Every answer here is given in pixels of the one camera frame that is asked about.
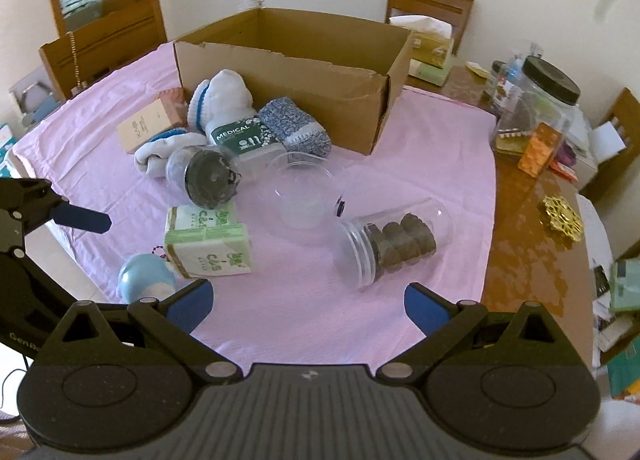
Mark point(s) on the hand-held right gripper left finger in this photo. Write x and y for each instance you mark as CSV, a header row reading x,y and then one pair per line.
x,y
192,304

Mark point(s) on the clear jar with dark lid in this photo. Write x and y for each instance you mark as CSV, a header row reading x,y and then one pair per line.
x,y
205,177

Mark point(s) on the large jar with black lid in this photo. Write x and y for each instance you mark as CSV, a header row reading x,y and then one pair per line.
x,y
535,110

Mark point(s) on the green label cotton swab box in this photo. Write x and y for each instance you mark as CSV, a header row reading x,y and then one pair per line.
x,y
240,137

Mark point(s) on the pink knit sock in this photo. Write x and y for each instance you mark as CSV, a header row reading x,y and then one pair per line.
x,y
172,96

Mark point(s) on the white sock with blue stripe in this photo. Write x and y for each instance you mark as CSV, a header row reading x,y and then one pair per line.
x,y
160,152
225,95

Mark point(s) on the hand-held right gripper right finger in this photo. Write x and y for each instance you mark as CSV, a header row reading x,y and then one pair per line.
x,y
422,305

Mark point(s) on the small bottle with label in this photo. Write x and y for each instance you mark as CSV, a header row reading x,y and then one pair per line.
x,y
502,85

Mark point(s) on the white tissue box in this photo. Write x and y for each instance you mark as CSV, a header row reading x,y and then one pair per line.
x,y
425,37

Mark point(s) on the beige carton box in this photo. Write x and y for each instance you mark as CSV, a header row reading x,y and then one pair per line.
x,y
147,125

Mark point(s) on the gold ornamental coaster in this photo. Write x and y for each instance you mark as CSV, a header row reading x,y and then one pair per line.
x,y
564,217

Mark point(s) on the orange packet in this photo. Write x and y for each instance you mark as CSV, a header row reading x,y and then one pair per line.
x,y
539,147

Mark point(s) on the green tissue pack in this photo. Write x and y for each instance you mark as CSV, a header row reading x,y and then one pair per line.
x,y
212,257
205,217

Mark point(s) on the brown cardboard box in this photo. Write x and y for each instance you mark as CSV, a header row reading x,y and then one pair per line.
x,y
300,80

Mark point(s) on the light green box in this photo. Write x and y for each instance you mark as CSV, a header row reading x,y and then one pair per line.
x,y
430,72

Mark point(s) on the light blue round container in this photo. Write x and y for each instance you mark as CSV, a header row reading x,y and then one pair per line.
x,y
142,275

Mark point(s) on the small black cap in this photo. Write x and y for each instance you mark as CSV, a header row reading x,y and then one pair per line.
x,y
340,206

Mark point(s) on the clear jar with cookies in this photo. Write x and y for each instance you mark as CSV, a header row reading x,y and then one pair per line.
x,y
395,245

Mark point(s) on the blue knit sock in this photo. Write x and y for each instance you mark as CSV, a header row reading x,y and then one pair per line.
x,y
295,125

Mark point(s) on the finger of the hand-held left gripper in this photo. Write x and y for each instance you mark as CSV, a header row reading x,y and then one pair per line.
x,y
82,220

